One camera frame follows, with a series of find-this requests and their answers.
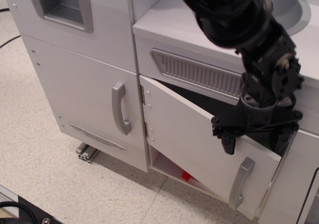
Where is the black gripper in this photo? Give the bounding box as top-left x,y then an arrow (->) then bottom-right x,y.
211,102 -> 303,155

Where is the white cabinet door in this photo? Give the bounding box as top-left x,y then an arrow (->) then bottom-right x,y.
258,130 -> 319,224
140,76 -> 281,219

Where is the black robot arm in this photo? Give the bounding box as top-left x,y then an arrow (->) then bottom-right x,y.
183,0 -> 304,155

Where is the white toy kitchen cabinet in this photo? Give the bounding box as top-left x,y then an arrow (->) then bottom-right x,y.
133,0 -> 319,224

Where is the red toy cup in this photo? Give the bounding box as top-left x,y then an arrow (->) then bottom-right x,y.
181,171 -> 191,182

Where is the grey vent panel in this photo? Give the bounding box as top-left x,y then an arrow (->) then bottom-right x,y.
150,48 -> 241,99

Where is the silver toy sink basin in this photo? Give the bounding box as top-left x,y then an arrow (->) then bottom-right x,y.
271,0 -> 311,36

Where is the silver fridge emblem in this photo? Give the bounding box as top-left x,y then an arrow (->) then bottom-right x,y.
69,122 -> 127,150

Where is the white toy fridge unit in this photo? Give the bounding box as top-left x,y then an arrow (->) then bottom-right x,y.
6,0 -> 148,171

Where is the silver ice dispenser recess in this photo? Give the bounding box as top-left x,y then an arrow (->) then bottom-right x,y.
31,0 -> 93,33

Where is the silver fridge door handle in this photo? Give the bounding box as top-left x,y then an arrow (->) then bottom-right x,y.
111,82 -> 132,135

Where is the aluminium extrusion rail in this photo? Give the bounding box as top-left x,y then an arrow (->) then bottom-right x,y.
76,142 -> 99,164

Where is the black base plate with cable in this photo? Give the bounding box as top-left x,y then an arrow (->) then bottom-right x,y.
0,196 -> 62,224

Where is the black floor cable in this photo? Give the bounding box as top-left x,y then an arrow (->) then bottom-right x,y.
0,7 -> 21,48

